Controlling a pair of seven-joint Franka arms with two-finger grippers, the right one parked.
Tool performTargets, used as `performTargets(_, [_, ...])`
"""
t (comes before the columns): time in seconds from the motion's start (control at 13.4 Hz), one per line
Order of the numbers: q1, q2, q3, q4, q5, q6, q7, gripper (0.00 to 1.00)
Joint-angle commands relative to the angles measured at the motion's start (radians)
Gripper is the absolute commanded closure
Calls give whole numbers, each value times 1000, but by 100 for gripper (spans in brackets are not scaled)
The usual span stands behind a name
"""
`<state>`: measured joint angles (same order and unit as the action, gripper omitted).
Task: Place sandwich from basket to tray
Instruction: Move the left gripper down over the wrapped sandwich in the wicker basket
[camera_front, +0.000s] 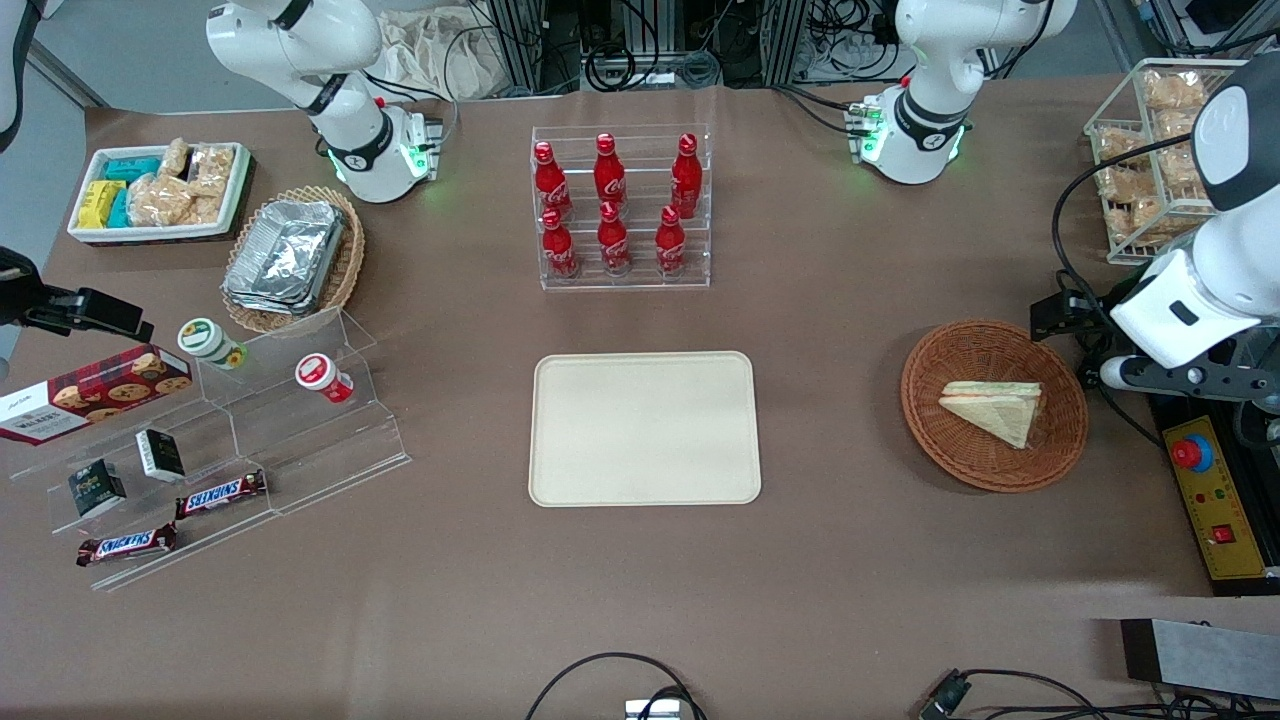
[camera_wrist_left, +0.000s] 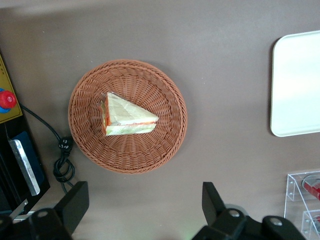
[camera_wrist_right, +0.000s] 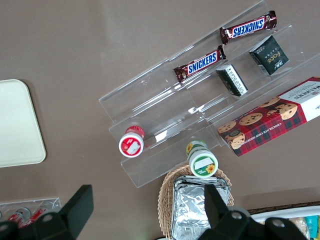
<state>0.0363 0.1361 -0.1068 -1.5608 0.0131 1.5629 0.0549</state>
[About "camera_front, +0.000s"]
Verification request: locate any black looped cable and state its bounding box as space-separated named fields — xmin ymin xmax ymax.
xmin=524 ymin=652 xmax=707 ymax=720

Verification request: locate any red Walkers cookie box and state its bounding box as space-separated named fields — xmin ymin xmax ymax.
xmin=0 ymin=344 xmax=194 ymax=447

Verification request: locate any black right arm base cable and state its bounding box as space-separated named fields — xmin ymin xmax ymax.
xmin=362 ymin=68 xmax=462 ymax=153

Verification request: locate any black arm base cable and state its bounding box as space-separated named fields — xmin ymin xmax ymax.
xmin=362 ymin=68 xmax=462 ymax=153
xmin=773 ymin=83 xmax=873 ymax=138

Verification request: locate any stack of foil trays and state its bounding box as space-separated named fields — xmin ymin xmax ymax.
xmin=221 ymin=200 xmax=347 ymax=317

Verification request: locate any clear acrylic step display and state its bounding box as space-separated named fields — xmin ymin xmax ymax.
xmin=8 ymin=307 xmax=413 ymax=594

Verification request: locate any Snickers bar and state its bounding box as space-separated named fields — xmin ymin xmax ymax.
xmin=175 ymin=469 xmax=269 ymax=520
xmin=76 ymin=522 xmax=180 ymax=569

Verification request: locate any beige rectangular tray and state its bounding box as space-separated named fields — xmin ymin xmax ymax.
xmin=528 ymin=351 xmax=763 ymax=508

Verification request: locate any black base board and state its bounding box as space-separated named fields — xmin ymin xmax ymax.
xmin=1148 ymin=392 xmax=1280 ymax=599

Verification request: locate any oval light wicker basket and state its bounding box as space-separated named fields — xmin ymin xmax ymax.
xmin=220 ymin=185 xmax=366 ymax=335

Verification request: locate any grey flat box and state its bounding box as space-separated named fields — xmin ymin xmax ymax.
xmin=1119 ymin=617 xmax=1280 ymax=702

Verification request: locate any white wire basket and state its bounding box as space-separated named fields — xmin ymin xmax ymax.
xmin=1084 ymin=58 xmax=1253 ymax=267

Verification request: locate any yellow control box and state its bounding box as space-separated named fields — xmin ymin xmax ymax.
xmin=1160 ymin=414 xmax=1270 ymax=584

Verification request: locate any red lid yogurt cup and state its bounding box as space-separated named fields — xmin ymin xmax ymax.
xmin=294 ymin=353 xmax=355 ymax=405

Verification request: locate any red Coca-Cola bottle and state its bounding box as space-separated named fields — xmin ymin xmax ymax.
xmin=593 ymin=132 xmax=629 ymax=207
xmin=654 ymin=205 xmax=689 ymax=278
xmin=670 ymin=132 xmax=704 ymax=220
xmin=540 ymin=208 xmax=581 ymax=280
xmin=533 ymin=141 xmax=575 ymax=222
xmin=596 ymin=201 xmax=634 ymax=277

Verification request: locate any black left arm base cable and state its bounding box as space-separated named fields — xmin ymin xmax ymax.
xmin=773 ymin=83 xmax=873 ymax=138

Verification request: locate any triangular sandwich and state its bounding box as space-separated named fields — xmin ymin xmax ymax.
xmin=937 ymin=380 xmax=1045 ymax=451

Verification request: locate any clear acrylic bottle rack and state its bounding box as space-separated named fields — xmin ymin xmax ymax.
xmin=531 ymin=124 xmax=712 ymax=293

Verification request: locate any aluminium frame post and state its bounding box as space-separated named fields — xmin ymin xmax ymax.
xmin=492 ymin=0 xmax=547 ymax=94
xmin=773 ymin=0 xmax=810 ymax=87

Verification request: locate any round brown wicker basket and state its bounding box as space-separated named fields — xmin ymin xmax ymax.
xmin=900 ymin=319 xmax=1090 ymax=494

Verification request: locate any green lid yogurt cup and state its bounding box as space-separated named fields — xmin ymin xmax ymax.
xmin=177 ymin=317 xmax=248 ymax=372

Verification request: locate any tangled black cable bundle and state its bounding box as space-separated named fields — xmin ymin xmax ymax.
xmin=578 ymin=0 xmax=723 ymax=93

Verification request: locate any white rectangular snack bin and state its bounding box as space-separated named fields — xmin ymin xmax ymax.
xmin=67 ymin=143 xmax=253 ymax=246

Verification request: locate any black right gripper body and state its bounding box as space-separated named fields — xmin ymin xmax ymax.
xmin=0 ymin=245 xmax=49 ymax=331

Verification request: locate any black cable with connector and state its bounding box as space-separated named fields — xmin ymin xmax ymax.
xmin=918 ymin=667 xmax=1280 ymax=720

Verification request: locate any small black carton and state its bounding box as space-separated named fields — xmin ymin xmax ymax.
xmin=135 ymin=428 xmax=188 ymax=484
xmin=67 ymin=459 xmax=129 ymax=519

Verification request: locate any beige cloth bag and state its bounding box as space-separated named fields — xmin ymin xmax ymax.
xmin=373 ymin=7 xmax=513 ymax=102

